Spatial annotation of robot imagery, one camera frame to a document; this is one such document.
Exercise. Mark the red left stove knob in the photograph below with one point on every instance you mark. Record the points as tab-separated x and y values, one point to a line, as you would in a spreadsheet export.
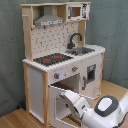
56	75

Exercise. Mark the black toy faucet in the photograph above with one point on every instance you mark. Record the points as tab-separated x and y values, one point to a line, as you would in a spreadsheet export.
72	40

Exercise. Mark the toy microwave oven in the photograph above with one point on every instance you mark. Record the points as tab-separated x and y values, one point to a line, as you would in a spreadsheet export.
78	11

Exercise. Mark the grey range hood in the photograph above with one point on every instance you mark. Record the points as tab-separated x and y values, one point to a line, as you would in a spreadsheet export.
48	18

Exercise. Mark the red stove knob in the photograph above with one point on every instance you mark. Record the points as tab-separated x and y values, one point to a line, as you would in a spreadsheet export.
56	75
74	68

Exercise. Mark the black toy stovetop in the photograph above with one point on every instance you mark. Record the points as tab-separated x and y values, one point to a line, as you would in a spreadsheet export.
52	59

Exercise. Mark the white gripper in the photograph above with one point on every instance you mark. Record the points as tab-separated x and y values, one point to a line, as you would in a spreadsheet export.
77	104

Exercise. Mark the wooden toy kitchen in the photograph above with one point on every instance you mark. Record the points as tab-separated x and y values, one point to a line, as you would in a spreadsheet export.
46	40

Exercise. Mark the white oven door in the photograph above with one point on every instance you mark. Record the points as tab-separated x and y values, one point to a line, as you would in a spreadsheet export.
59	113

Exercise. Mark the red right stove knob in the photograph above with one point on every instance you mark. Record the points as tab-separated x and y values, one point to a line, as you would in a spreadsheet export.
74	68

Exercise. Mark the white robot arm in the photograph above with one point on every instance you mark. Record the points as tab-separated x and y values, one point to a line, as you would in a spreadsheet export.
108	112

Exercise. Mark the grey toy sink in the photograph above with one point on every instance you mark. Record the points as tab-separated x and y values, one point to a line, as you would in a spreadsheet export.
79	51

